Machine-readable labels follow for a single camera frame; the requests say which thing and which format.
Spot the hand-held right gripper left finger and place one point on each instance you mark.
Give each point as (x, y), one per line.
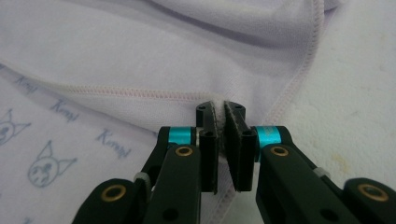
(208, 155)

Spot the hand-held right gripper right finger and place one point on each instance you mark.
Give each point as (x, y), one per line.
(241, 155)

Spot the lilac cat print towel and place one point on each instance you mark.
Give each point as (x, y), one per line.
(155, 62)

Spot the white grid mat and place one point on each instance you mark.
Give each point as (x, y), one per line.
(358, 93)

